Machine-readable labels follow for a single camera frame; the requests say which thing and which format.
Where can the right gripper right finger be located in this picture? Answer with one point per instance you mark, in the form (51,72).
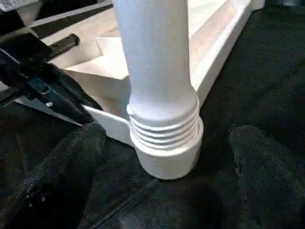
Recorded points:
(271,181)

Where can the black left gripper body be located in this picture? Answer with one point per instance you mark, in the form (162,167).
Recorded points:
(24,52)

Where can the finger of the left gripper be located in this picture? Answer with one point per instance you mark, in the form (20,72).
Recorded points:
(71,98)

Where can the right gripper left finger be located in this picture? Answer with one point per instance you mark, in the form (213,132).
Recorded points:
(57,181)

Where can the white plastic table top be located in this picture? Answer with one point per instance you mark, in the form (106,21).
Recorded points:
(224,43)

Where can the white plastic table leg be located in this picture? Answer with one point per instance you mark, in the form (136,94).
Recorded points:
(152,57)

